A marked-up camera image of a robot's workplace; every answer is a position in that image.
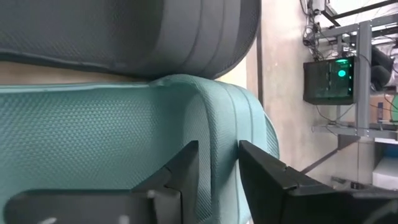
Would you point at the grey metal desk frame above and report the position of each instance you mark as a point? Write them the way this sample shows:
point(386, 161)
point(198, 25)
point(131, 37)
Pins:
point(363, 77)

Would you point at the black computer with green light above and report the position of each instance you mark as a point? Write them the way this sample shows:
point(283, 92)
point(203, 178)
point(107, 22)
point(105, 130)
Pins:
point(326, 81)

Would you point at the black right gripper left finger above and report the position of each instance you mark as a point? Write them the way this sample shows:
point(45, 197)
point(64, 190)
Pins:
point(186, 174)

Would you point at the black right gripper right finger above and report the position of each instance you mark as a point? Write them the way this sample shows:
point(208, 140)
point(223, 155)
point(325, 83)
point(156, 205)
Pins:
point(273, 193)

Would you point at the white box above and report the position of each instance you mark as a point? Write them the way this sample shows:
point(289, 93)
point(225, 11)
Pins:
point(385, 174)

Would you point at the black rubber slide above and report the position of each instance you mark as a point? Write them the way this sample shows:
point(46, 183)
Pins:
point(124, 31)

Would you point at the teal rubber slide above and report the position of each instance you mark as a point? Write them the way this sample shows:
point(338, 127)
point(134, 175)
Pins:
point(93, 140)

